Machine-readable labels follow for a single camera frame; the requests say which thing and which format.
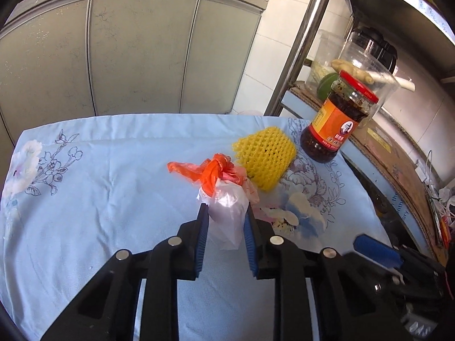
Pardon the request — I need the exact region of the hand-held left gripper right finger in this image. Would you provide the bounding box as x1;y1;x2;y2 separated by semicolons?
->
243;204;413;341

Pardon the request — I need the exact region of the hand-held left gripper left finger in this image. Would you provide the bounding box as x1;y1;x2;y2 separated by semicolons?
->
40;202;210;341

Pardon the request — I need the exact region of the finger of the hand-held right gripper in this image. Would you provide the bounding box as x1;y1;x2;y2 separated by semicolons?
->
353;234;404;270

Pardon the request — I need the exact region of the orange plastic bag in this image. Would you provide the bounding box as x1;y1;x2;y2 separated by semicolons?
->
168;153;260;203

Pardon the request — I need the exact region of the yellow foam fruit net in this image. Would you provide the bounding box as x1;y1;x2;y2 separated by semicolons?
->
232;126;297;190

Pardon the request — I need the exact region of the light blue floral tablecloth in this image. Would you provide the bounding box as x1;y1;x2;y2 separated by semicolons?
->
0;114;392;341

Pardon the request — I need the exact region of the chili sauce glass jar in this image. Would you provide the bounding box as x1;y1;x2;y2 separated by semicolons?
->
300;70;380;164

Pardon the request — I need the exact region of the white scallion stalk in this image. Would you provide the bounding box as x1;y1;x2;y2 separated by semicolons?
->
370;71;416;92

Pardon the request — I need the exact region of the green round vegetable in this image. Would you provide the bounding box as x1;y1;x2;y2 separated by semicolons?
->
317;73;338;101

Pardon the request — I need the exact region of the ginger root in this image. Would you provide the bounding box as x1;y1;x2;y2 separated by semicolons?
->
331;59;375;84

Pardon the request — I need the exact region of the grey kitchen cabinet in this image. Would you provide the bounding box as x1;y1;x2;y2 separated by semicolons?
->
0;0;268;143

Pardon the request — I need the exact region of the clear plastic jar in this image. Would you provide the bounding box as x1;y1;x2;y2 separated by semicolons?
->
338;28;400;128

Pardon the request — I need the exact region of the clear plastic food container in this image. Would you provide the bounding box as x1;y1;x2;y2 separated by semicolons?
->
306;29;351;91

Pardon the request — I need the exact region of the metal shelf rack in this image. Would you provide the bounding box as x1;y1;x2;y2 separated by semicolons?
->
265;0;455;256

